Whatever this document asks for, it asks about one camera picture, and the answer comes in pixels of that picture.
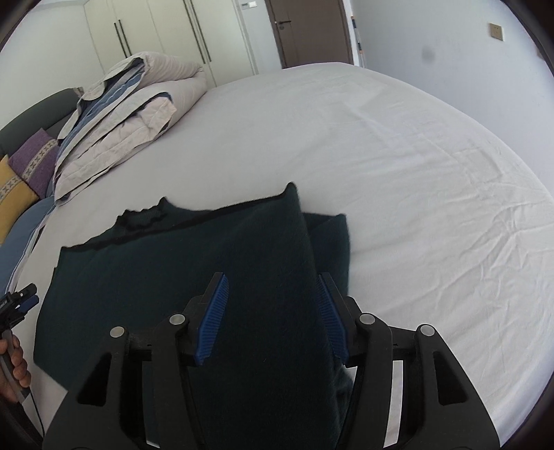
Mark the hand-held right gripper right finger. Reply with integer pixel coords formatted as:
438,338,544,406
317,272,500,450

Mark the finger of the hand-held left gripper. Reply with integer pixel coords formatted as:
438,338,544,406
13,283,41,318

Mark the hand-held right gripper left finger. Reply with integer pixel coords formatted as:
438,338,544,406
42,272,230,450

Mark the dark green sweater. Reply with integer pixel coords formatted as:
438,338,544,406
34,182,353,450

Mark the person's left hand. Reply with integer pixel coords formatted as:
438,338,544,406
0,335,32,401

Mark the blue striped bedding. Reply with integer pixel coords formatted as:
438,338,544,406
0,197,57,295

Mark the yellow patterned pillow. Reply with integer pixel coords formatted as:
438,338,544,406
0,155,39,243

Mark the purple patterned pillow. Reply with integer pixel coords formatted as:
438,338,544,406
9,127,60,197

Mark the white bed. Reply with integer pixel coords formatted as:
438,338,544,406
0,62,554,450

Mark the grey headboard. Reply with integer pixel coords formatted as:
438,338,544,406
0,88,83,156

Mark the folded beige duvet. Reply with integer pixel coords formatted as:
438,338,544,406
53,51,207,202

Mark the white pole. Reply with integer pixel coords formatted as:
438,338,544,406
351,15,364,68

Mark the brown door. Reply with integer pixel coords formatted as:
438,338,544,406
265,0,355,70

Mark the white wardrobe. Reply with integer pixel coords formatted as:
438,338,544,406
82,0,260,87

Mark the black cable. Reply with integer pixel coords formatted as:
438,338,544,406
26,387,46,440

